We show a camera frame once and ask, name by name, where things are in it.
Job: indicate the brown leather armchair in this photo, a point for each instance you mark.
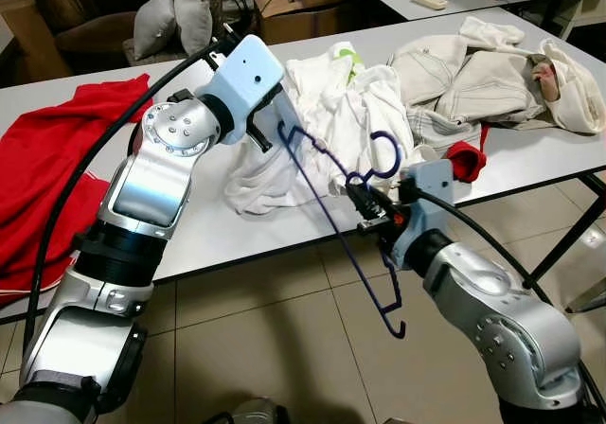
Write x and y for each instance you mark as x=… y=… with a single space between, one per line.
x=85 y=8

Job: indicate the red jacket with white stripes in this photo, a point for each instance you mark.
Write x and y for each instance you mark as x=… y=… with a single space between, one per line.
x=47 y=187

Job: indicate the brown woven metal chair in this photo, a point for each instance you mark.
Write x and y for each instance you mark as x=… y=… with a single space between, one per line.
x=589 y=299

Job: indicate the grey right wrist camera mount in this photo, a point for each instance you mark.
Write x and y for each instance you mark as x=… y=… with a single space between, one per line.
x=426 y=192

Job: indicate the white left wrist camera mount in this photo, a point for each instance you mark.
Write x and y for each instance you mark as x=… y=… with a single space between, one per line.
x=241 y=74

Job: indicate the grey pillow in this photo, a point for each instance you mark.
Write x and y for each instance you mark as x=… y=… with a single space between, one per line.
x=194 y=17
x=156 y=26

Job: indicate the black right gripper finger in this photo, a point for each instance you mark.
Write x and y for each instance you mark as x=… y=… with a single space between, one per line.
x=364 y=199

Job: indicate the purple clothes hanger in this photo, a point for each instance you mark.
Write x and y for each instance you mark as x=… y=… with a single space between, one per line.
x=397 y=156

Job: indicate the grey table with black legs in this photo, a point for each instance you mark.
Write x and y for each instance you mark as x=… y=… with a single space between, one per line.
x=218 y=235

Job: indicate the small red cloth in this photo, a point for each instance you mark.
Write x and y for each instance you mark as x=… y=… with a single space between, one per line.
x=466 y=162

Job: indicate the white remote control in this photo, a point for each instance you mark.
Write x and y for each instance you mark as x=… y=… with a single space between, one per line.
x=428 y=1

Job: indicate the beige hooded jacket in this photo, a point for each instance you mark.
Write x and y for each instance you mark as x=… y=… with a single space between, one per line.
x=483 y=83

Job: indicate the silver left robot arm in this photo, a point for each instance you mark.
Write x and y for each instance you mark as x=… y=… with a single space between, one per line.
x=151 y=187

